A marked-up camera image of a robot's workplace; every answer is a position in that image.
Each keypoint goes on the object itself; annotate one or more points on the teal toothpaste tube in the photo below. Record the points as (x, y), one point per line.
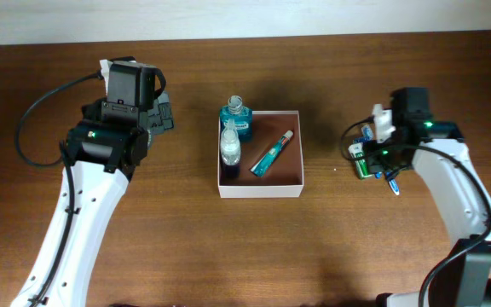
(262, 166)

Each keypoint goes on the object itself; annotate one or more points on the teal mouthwash bottle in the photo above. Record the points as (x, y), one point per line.
(240, 114)

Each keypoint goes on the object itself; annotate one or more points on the green Dettol soap bar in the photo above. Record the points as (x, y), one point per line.
(356, 151)

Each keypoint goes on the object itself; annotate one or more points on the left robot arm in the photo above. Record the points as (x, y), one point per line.
(100, 155)

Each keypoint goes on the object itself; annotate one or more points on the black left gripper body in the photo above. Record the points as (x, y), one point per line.
(159, 119)

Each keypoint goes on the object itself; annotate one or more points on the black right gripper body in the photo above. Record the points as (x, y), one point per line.
(385, 160)

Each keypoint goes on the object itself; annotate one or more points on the clear pump soap bottle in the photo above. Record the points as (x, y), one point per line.
(230, 150)

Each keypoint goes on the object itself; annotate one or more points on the white cardboard box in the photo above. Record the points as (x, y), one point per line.
(285, 177)

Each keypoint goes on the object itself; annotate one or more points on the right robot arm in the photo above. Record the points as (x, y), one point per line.
(441, 159)

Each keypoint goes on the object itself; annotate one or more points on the blue white toothbrush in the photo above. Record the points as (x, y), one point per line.
(368, 133)

